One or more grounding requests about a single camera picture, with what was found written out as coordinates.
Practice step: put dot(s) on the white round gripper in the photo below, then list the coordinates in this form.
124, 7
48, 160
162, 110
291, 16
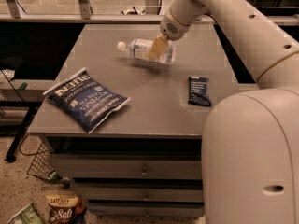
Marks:
172, 29

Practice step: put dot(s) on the clear blue-label plastic bottle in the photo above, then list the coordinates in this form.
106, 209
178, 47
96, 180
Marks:
138, 49

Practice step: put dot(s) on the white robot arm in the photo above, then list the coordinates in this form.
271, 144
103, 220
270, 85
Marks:
250, 140

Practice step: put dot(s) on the blue potato chip bag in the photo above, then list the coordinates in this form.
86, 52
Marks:
85, 99

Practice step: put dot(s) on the brown salt chip bag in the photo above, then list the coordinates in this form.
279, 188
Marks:
62, 208

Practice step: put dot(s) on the green snack bag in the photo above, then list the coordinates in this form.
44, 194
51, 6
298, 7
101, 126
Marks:
28, 215

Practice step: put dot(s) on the small dark blue snack bar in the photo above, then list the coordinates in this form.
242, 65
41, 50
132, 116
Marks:
198, 91

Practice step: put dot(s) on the grey drawer cabinet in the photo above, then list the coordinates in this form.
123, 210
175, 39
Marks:
145, 159

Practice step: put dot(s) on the black table leg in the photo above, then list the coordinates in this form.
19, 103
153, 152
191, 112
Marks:
10, 157

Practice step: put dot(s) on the metal railing frame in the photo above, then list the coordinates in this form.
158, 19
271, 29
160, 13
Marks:
17, 13

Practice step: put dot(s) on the black wire basket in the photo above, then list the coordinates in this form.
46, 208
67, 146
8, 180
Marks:
40, 167

